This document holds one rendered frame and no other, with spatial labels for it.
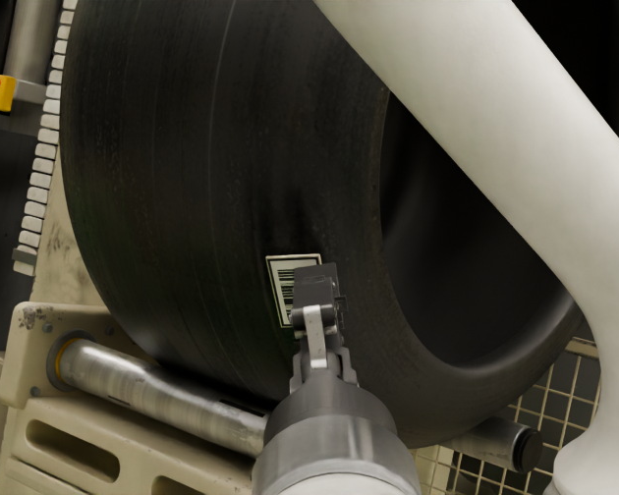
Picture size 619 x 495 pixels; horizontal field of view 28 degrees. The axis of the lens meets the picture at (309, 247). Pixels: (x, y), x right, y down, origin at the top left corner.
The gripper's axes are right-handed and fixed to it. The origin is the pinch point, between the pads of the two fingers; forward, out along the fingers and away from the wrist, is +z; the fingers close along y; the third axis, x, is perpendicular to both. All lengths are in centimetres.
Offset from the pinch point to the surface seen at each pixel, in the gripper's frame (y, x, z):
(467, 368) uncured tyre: 17.3, 11.2, 15.7
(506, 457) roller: 30.9, 14.5, 20.9
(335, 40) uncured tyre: -15.1, 3.7, 8.6
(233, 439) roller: 16.9, -8.9, 9.4
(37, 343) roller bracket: 13.7, -26.9, 24.5
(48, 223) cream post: 10, -28, 44
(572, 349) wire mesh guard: 33, 25, 41
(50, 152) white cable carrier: 4, -27, 49
